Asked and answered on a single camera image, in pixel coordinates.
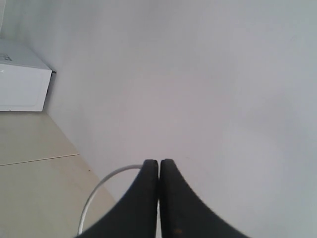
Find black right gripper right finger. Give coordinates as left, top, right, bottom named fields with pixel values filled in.
left=159, top=159, right=246, bottom=238

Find white wired earphones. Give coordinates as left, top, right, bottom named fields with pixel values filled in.
left=76, top=164, right=145, bottom=236

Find white cabinet box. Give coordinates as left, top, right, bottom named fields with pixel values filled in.
left=0, top=39, right=55, bottom=112

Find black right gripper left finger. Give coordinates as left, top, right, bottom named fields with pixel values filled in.
left=78, top=159, right=159, bottom=238

